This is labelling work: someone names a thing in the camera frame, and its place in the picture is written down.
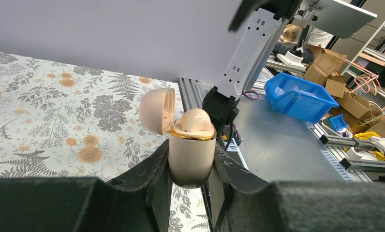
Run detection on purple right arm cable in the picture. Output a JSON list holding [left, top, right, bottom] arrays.
[[242, 89, 260, 102]]

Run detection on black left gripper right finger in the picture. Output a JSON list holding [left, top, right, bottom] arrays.
[[208, 145, 385, 232]]

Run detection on blue plastic bin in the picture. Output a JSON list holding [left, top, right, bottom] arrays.
[[265, 73, 339, 123]]

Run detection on yellow plastic basket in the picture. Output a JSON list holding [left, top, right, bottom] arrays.
[[354, 131, 385, 161]]

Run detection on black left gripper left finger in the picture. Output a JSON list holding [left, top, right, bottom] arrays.
[[0, 141, 172, 232]]

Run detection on beige earbud charging case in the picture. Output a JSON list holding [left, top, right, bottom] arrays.
[[139, 88, 216, 189]]

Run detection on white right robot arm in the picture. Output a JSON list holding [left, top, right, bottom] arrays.
[[202, 0, 301, 131]]

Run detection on cardboard boxes in background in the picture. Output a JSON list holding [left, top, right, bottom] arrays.
[[303, 44, 385, 138]]

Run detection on floral table mat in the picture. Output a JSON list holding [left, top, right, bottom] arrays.
[[0, 52, 211, 232]]

